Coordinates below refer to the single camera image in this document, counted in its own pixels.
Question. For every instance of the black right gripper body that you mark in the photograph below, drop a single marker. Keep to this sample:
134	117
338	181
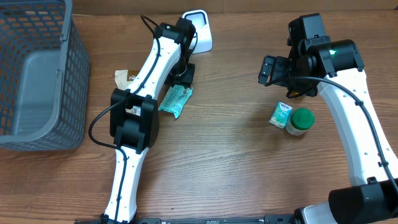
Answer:
270	70

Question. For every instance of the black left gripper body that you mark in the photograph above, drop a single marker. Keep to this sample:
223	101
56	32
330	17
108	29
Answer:
183	74

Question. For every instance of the teal snack packet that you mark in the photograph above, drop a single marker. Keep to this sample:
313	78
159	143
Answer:
175	100

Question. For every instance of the teal tissue pack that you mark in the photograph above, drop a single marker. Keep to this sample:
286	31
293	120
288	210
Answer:
281	114

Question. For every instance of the green lid jar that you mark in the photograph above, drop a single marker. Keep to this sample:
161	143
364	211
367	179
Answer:
300	121

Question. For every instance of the brown snack bag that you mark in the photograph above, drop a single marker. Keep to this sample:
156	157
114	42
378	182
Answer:
123	78

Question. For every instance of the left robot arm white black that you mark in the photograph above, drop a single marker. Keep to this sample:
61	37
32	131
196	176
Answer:
134	115

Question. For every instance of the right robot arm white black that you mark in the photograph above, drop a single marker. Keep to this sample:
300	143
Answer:
316	65

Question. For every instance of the white barcode scanner stand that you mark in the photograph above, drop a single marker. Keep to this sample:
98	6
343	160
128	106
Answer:
202	41

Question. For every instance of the dark grey plastic basket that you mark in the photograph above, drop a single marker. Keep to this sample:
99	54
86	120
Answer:
45	71

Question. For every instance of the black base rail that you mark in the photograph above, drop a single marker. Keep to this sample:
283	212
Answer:
266	219

